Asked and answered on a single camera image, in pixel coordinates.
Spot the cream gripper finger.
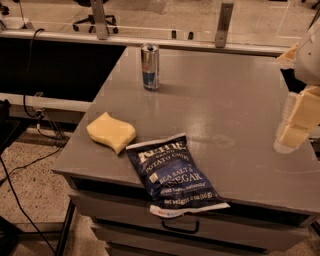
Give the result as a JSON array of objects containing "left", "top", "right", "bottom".
[
  {"left": 276, "top": 44, "right": 298, "bottom": 69},
  {"left": 278, "top": 85, "right": 320, "bottom": 149}
]

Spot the blue Kettle chip bag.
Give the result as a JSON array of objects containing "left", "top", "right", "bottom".
[{"left": 126, "top": 133, "right": 229, "bottom": 218}]

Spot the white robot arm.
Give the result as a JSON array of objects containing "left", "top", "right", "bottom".
[{"left": 273, "top": 20, "right": 320, "bottom": 154}]

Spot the silver blue Red Bull can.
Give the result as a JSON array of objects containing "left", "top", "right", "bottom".
[{"left": 141, "top": 43, "right": 160, "bottom": 91}]

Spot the black office chair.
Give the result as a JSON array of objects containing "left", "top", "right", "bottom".
[{"left": 72, "top": 0, "right": 118, "bottom": 34}]

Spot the yellow sponge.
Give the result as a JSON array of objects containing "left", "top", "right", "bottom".
[{"left": 86, "top": 112, "right": 136, "bottom": 154}]

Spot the right metal bracket post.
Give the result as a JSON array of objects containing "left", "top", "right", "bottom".
[{"left": 215, "top": 1, "right": 234, "bottom": 48}]

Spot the metal bracket post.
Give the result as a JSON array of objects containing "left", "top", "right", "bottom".
[
  {"left": 215, "top": 1, "right": 234, "bottom": 48},
  {"left": 90, "top": 0, "right": 108, "bottom": 40}
]

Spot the black drawer handle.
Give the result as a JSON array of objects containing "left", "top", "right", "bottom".
[{"left": 161, "top": 220, "right": 200, "bottom": 234}]

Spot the left metal bracket post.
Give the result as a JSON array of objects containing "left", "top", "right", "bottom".
[{"left": 90, "top": 0, "right": 108, "bottom": 40}]

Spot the black power cable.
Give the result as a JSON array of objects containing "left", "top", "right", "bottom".
[{"left": 22, "top": 28, "right": 46, "bottom": 119}]

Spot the metal rail frame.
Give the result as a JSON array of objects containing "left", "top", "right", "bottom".
[{"left": 0, "top": 29, "right": 289, "bottom": 57}]

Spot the black floor cable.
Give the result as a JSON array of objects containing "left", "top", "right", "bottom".
[{"left": 0, "top": 139, "right": 68, "bottom": 256}]

